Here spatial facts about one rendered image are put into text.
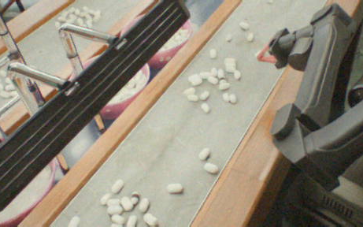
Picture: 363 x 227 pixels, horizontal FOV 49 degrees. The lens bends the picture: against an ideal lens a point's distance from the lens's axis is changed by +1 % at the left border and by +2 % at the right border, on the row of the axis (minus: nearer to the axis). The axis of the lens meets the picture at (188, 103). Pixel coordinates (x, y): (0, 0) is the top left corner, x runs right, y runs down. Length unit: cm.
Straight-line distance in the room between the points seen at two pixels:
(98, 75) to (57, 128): 13
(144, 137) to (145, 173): 13
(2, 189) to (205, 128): 60
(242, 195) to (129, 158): 33
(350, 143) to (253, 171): 43
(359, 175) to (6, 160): 105
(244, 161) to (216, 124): 17
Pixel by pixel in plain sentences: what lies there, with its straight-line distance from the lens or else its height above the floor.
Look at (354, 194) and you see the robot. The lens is 135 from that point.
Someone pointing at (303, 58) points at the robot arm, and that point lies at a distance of 96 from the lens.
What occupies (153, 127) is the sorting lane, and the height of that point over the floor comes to 74.
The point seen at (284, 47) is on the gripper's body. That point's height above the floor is 95.
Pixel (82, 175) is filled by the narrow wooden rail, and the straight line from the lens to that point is 107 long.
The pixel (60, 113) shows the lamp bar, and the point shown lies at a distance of 75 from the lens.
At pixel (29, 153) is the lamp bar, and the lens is 72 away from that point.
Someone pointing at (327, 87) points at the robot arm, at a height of 105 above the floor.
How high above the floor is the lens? 157
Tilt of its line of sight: 44 degrees down
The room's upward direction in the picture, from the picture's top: 8 degrees counter-clockwise
